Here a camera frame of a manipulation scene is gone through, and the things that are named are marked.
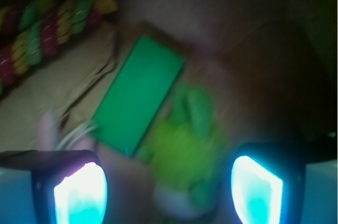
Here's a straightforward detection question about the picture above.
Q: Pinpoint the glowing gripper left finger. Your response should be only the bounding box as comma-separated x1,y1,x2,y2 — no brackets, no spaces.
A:
1,150,108,223

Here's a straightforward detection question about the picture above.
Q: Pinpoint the green rectangular block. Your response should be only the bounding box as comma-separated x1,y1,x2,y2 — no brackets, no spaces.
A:
92,35,185,157

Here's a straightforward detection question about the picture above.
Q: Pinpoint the multicolour rope toy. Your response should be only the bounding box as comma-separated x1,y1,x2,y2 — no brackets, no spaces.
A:
1,0,119,93

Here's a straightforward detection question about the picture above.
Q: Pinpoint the brown paper bag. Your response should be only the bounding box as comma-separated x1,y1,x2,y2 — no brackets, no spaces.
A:
0,0,338,224

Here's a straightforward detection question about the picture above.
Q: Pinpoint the pink plush bunny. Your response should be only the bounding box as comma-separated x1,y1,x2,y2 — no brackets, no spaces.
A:
36,110,97,151

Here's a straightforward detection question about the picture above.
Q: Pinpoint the green plush animal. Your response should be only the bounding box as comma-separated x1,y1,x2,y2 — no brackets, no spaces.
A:
137,83,227,221

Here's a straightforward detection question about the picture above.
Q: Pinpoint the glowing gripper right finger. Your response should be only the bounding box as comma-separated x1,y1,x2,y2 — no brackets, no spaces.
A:
231,134,337,223

